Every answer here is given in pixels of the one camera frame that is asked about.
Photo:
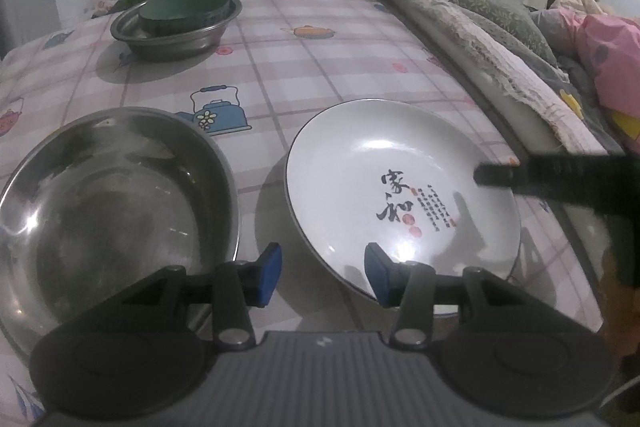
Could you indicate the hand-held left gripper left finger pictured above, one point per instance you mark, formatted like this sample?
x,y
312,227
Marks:
x,y
267,277

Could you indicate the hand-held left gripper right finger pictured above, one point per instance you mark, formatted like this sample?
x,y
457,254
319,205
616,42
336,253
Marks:
x,y
377,277

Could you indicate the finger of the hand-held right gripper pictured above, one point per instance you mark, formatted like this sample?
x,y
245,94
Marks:
x,y
500,174

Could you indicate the white printed plate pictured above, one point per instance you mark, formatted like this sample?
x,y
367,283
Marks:
x,y
370,187

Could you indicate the stainless steel bowl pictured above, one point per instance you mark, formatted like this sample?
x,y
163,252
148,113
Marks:
x,y
110,217
200,39

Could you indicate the green ceramic bowl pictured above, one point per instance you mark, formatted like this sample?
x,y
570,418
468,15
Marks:
x,y
182,9

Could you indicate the grey quilt with yellow patches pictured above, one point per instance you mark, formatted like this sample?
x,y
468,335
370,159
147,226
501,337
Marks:
x,y
595,127

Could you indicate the grey leaf-patterned pillow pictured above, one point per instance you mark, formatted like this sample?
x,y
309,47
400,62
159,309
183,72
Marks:
x,y
500,12

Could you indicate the pink plaid printed tablecloth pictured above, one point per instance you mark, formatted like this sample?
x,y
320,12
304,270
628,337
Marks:
x,y
310,72

